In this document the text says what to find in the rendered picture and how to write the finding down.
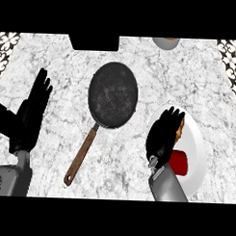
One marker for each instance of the grey bowl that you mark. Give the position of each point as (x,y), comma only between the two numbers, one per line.
(166,43)

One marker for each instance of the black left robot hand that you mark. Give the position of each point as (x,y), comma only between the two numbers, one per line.
(30,113)

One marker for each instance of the black appliance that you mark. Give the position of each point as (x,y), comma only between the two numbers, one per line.
(93,42)

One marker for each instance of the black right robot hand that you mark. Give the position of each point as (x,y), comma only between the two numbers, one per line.
(162,134)

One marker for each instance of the white plate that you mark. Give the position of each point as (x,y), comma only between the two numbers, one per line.
(194,148)

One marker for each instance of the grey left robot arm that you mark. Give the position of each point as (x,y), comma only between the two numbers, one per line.
(12,175)

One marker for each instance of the red can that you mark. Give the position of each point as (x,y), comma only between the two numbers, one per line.
(179,162)

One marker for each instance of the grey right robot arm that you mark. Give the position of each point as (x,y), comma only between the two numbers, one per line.
(167,184)

